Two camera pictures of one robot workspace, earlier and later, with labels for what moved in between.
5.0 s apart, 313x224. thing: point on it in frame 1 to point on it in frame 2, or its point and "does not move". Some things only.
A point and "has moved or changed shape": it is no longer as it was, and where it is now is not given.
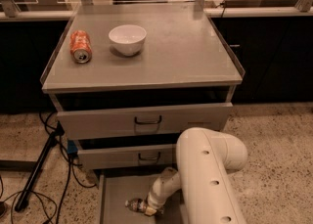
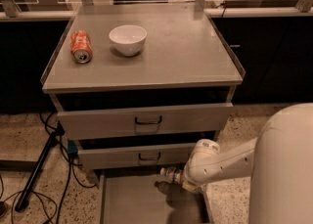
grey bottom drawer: [115, 190] does not move
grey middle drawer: [128, 157] does not move
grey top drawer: [154, 120] does not move
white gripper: [154, 202] to [190, 176]
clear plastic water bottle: [137, 204] has moved or changed shape
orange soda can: [80, 46] does not move
